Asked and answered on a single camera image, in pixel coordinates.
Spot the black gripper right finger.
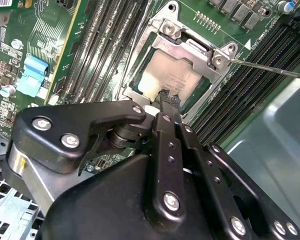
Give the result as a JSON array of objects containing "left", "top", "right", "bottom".
[{"left": 171, "top": 94, "right": 300, "bottom": 240}]

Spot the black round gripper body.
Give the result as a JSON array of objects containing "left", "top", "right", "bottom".
[{"left": 38, "top": 152, "right": 229, "bottom": 240}]

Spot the silver topped CPU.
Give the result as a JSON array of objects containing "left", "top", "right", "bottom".
[{"left": 133, "top": 46, "right": 212, "bottom": 103}]

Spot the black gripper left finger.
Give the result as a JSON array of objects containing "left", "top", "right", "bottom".
[{"left": 13, "top": 89, "right": 188, "bottom": 228}]

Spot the metal socket cover frame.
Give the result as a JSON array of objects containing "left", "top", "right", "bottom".
[{"left": 123, "top": 18, "right": 231, "bottom": 118}]

